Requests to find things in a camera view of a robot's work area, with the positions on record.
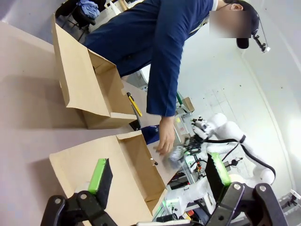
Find dark blue cloth pouch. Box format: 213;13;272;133
140;125;161;145

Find black office chair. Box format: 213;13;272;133
62;0;99;40

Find person in navy blue coat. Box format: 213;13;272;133
83;0;251;118

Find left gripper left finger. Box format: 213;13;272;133
40;158;118;226

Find open brown cardboard box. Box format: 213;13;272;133
49;130;168;222

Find yellow box cutter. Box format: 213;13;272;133
127;92;143;117

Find grey pencil case black zipper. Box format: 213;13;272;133
162;145;186;169

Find person's right hand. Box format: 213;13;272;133
156;116;176;155

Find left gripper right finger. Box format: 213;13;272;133
206;152;289;226

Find brown cardboard box with lid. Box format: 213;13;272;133
51;13;142;129

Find small brown carton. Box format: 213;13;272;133
181;97;195;113

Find blue cloth on chair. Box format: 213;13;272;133
79;0;101;18

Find black head-mounted camera cap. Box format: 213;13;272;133
236;0;271;54

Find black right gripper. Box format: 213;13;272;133
184;137;205;154

